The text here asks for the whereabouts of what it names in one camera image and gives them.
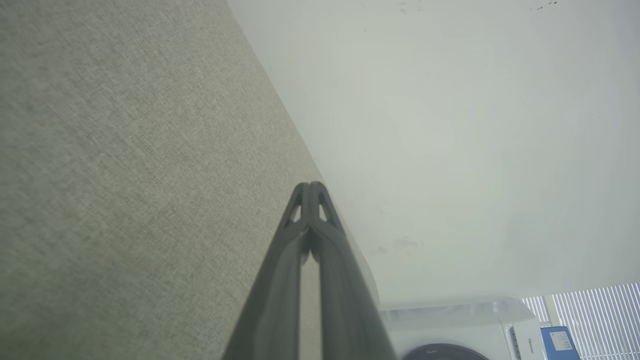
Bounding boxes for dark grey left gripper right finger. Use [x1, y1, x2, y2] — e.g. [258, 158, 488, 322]
[309, 181, 399, 360]

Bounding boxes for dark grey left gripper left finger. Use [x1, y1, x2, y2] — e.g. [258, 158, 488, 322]
[221, 181, 312, 360]

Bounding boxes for white washing machine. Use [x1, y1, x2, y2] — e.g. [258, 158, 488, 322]
[379, 297, 551, 360]

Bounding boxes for dark round washing machine door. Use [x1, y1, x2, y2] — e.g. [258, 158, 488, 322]
[400, 342, 492, 360]

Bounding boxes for blue box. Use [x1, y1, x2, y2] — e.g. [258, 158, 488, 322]
[539, 325, 582, 360]

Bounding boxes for white window blinds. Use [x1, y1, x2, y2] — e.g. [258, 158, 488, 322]
[521, 282, 640, 360]

